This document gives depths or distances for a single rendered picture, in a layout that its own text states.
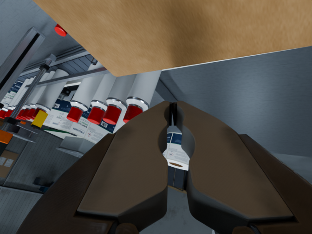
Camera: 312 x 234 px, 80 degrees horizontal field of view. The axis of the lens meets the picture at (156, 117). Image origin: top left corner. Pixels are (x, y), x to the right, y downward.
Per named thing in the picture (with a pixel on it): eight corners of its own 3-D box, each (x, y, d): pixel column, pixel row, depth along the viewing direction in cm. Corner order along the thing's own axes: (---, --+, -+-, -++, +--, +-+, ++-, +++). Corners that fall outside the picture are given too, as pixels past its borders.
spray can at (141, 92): (155, 58, 50) (128, 127, 42) (144, 43, 46) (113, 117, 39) (172, 54, 47) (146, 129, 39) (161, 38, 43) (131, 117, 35)
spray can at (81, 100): (102, 69, 63) (74, 124, 55) (90, 58, 59) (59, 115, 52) (112, 67, 60) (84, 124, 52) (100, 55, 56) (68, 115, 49)
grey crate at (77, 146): (83, 144, 314) (77, 157, 306) (61, 134, 286) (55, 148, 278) (106, 148, 277) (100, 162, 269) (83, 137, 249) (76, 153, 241)
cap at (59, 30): (65, 29, 58) (60, 37, 57) (56, 20, 55) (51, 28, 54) (73, 28, 56) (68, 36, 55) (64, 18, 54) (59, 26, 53)
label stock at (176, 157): (175, 129, 95) (167, 157, 89) (207, 143, 100) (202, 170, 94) (159, 136, 113) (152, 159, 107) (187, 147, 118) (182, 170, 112)
